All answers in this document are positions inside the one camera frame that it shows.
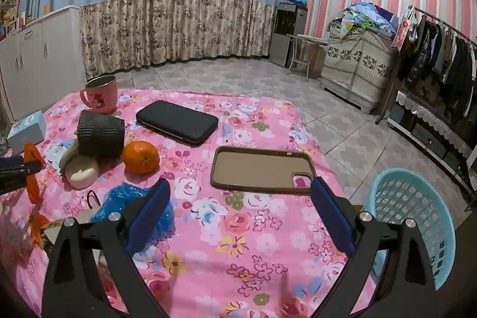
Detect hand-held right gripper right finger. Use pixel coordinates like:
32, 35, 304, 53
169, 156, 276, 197
309, 176, 438, 318

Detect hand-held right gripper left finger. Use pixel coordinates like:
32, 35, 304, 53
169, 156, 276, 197
41, 177, 172, 318

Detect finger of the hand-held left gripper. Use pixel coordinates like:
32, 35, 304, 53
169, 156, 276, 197
0, 155, 26, 171
0, 161, 41, 194

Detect orange peel piece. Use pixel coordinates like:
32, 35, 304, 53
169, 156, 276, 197
32, 215, 51, 252
24, 143, 46, 204

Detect blue plastic bag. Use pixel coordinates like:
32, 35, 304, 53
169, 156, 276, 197
90, 183, 175, 248

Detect light blue plastic basket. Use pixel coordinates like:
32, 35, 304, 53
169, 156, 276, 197
364, 168, 457, 291

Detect blue and white tissue box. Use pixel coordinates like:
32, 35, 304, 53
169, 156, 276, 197
7, 110, 47, 155

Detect orange fruit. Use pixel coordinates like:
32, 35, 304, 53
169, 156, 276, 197
122, 141, 160, 174

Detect cream round soap bar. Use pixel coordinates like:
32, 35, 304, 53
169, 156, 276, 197
64, 155, 100, 189

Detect pink floral tablecloth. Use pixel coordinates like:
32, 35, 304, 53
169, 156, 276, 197
0, 87, 377, 318

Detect brown phone case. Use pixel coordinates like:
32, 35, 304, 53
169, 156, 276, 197
210, 146, 318, 196

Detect dark ribbed cup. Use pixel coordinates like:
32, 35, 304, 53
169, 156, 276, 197
75, 109, 126, 159

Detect black leather wallet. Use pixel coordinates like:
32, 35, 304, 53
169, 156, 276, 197
135, 100, 219, 147

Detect white cabinet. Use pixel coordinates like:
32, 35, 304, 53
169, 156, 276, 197
0, 4, 88, 121

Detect pink mug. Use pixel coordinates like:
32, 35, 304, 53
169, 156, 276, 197
80, 75, 119, 114

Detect low shelf with lace cloth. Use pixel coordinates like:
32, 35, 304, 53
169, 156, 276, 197
388, 91, 477, 192

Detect cabinet with floral cover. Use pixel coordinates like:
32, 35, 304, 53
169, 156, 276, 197
320, 25, 397, 114

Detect grey water dispenser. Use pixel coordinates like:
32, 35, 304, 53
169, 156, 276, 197
270, 2, 309, 68

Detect row of hanging clothes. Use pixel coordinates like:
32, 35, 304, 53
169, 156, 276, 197
397, 10, 477, 125

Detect pink hanging packet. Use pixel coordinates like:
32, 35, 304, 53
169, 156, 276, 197
391, 17, 411, 46

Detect pile of clothes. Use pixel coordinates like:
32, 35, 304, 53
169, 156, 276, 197
328, 1, 407, 41

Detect metal clothes rack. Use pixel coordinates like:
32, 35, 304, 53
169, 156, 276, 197
374, 5, 477, 125

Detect metal frame stool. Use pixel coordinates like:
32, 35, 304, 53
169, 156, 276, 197
286, 34, 329, 80

